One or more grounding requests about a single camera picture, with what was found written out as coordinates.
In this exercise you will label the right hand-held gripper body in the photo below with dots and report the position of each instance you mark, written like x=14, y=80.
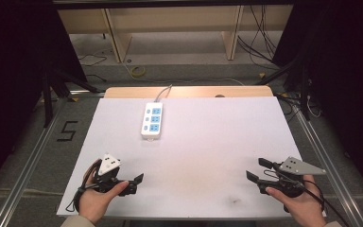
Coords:
x=296, y=167

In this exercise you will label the person's right hand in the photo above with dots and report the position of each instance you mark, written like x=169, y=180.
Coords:
x=305, y=208

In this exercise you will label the black curtain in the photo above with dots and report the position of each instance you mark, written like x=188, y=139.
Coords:
x=6, y=78
x=353, y=78

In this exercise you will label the black tripod stand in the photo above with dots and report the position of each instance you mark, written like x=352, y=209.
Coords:
x=47, y=104
x=305, y=94

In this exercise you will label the beige wooden shelf unit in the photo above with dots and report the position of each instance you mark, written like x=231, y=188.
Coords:
x=170, y=19

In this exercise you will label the aluminium floor rail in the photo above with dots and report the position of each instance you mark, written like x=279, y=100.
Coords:
x=328, y=164
x=28, y=164

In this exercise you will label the person's left hand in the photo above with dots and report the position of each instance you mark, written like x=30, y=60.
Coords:
x=96, y=203

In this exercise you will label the wooden table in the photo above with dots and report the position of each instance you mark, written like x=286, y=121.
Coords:
x=189, y=91

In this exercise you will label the white power strip blue sockets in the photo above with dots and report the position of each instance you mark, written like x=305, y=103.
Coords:
x=152, y=127

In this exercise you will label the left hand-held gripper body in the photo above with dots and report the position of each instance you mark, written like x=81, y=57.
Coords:
x=108, y=164

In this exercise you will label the white table board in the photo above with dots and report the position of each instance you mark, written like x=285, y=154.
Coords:
x=201, y=148

